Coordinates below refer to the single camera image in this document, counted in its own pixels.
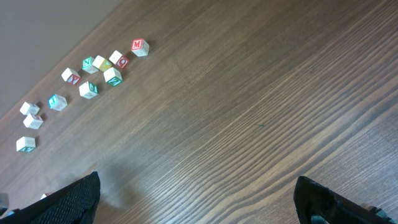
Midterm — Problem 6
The red letter M block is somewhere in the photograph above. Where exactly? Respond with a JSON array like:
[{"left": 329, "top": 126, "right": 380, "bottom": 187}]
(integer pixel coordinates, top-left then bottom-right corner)
[{"left": 131, "top": 39, "right": 149, "bottom": 57}]

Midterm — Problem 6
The blue letter P block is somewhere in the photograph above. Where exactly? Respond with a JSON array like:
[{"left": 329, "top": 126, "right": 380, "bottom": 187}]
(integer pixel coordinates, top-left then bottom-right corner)
[{"left": 48, "top": 94, "right": 67, "bottom": 111}]

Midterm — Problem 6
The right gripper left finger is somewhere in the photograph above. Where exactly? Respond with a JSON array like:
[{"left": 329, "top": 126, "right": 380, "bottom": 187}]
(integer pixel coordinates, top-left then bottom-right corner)
[{"left": 1, "top": 171, "right": 101, "bottom": 224}]

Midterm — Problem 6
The wooden block with drawing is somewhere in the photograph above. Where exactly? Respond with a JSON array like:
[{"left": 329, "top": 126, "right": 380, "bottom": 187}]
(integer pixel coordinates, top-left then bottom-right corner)
[{"left": 23, "top": 113, "right": 44, "bottom": 129}]

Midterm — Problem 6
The red letter U block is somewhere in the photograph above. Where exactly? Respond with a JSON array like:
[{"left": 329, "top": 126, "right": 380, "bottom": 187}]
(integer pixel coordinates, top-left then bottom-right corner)
[{"left": 40, "top": 192, "right": 53, "bottom": 200}]

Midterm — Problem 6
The wooden block yellow side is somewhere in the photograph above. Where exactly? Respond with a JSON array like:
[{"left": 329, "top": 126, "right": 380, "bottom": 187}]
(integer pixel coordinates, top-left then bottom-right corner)
[{"left": 92, "top": 55, "right": 113, "bottom": 72}]

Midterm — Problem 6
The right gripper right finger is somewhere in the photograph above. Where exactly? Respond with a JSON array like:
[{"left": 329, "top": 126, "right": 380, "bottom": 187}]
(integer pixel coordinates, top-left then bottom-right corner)
[{"left": 294, "top": 176, "right": 395, "bottom": 224}]

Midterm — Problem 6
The wooden block green Z side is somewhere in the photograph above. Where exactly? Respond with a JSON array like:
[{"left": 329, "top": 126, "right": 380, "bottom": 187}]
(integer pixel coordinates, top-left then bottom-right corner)
[{"left": 103, "top": 67, "right": 123, "bottom": 86}]

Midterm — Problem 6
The wooden block picture top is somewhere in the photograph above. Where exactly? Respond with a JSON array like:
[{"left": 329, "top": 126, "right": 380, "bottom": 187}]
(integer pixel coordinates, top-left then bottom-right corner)
[{"left": 79, "top": 82, "right": 98, "bottom": 99}]

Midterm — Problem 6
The green letter N block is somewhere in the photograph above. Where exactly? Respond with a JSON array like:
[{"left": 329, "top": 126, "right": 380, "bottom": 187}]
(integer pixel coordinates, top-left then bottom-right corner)
[{"left": 82, "top": 57, "right": 99, "bottom": 74}]

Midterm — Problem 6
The plain wooden block top-left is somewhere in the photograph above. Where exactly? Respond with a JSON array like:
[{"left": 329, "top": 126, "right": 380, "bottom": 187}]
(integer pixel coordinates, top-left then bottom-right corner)
[{"left": 20, "top": 102, "right": 40, "bottom": 115}]

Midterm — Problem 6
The wooden block red G side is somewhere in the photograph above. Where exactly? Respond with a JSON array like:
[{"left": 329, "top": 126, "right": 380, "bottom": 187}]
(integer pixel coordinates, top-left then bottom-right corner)
[{"left": 109, "top": 50, "right": 129, "bottom": 69}]

